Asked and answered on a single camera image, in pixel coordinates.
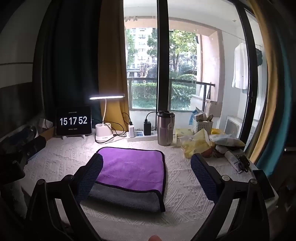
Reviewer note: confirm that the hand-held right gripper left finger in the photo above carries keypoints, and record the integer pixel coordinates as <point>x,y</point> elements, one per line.
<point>92,176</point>

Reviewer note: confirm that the teal curtain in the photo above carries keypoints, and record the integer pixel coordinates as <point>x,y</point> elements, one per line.
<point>285,104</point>

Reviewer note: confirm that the white desk lamp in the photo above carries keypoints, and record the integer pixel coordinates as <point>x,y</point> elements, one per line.
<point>103,136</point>

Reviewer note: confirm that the white tube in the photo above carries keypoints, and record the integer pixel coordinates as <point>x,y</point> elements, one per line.
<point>232,160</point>

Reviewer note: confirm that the black phone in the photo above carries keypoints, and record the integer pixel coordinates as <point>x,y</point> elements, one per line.
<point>263,184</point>

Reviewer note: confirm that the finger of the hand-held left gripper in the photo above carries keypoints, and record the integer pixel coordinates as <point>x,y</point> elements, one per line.
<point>38,143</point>

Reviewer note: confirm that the yellow curtain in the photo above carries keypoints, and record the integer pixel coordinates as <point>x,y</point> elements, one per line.
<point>113,58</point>
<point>272,92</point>

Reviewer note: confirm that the white textured tablecloth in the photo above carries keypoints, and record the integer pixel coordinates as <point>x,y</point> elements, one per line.
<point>182,187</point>

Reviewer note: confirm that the white charger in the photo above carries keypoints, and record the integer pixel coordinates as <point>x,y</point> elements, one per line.
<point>131,131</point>

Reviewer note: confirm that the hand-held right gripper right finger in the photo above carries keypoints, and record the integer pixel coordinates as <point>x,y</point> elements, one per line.
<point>203,178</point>

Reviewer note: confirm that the brown cardboard box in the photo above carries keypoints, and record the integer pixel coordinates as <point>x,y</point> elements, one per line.
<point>47,134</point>

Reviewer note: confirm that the white plastic basket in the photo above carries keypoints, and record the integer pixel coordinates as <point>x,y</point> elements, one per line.
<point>202,127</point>

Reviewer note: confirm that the grey tablet stand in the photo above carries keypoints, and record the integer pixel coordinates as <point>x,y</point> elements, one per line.
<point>79,136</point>

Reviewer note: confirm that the black window frame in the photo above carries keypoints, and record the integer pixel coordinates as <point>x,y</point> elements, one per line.
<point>163,58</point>

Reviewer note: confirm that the purple and grey towel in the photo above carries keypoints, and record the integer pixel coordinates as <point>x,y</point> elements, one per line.
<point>131,166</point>

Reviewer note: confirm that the black charger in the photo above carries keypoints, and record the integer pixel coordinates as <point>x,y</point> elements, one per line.
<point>147,128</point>

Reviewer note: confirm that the white box appliance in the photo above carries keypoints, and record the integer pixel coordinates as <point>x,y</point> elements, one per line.
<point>233,127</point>

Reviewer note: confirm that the teal hanging garment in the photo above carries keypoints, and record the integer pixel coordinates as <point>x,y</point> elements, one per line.
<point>260,58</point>

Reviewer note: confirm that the balcony railing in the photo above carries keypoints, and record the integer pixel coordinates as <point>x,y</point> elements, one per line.
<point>185,81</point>

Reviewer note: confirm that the dark green curtain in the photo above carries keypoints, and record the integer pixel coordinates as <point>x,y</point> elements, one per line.
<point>69,58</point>

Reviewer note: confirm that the white power strip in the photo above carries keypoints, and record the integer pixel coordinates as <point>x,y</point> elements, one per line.
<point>140,137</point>

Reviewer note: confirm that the steel tumbler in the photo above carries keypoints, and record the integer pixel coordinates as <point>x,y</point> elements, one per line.
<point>165,129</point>

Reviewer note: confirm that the grey plastic bag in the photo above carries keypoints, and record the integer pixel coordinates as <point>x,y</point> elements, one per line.
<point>225,139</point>

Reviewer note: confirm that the yellow tissue pack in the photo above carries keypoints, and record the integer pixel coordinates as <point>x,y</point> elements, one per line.
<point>182,134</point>

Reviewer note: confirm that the person's right hand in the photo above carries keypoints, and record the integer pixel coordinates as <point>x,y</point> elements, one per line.
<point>155,238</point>

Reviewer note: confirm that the black sliding door frame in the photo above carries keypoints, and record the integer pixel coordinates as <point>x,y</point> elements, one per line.
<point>252,69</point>

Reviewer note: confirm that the black clip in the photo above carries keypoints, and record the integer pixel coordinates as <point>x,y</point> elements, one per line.
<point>243,163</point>

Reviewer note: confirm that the yellow plastic bag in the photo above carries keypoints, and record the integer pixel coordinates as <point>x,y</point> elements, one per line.
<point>196,142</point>

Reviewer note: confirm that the white hanging shirt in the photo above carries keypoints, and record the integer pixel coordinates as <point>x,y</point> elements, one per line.
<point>240,67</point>

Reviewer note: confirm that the black tablet clock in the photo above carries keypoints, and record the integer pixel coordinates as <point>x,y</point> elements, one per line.
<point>74,120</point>

